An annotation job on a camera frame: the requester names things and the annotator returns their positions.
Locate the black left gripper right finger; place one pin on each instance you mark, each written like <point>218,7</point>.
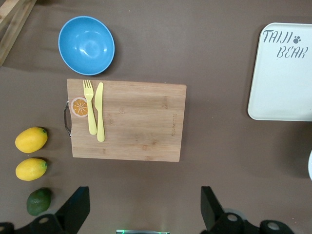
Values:
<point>209,212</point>

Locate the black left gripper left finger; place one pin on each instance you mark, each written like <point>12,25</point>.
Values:
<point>75,209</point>

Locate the white round plate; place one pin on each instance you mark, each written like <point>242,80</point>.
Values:
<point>310,165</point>

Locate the dark green avocado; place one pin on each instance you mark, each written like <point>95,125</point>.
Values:
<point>39,201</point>

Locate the yellow lemon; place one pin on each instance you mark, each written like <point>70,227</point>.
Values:
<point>31,169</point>
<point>31,140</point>

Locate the yellow plastic fork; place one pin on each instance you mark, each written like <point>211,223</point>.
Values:
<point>91,114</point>

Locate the orange slice toy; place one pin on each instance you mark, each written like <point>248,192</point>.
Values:
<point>79,107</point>

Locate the yellow plastic knife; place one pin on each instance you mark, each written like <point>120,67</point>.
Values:
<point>99,109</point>

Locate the wooden cutting board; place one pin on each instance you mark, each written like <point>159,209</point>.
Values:
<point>141,126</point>

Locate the cream tray with bear print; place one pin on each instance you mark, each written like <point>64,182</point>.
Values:
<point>280,92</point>

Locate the blue bowl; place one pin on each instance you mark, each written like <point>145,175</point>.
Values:
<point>86,45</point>

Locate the wooden peg rack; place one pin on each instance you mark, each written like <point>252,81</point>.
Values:
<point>12,24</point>

